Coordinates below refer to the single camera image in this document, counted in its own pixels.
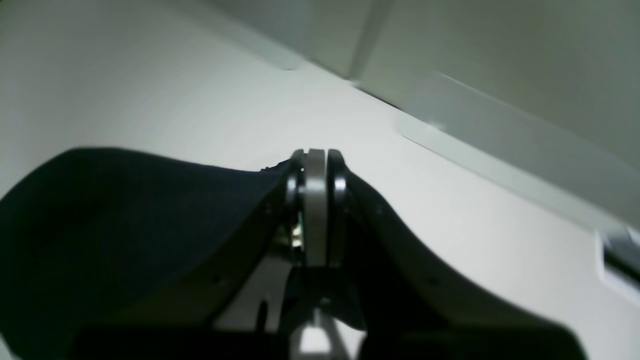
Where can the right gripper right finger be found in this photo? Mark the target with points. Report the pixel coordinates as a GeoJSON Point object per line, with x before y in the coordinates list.
{"type": "Point", "coordinates": [410, 298]}

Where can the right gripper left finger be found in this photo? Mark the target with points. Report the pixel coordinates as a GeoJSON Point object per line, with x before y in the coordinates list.
{"type": "Point", "coordinates": [257, 262]}

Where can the black t-shirt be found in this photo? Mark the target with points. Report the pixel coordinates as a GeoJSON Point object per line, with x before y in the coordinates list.
{"type": "Point", "coordinates": [93, 230]}

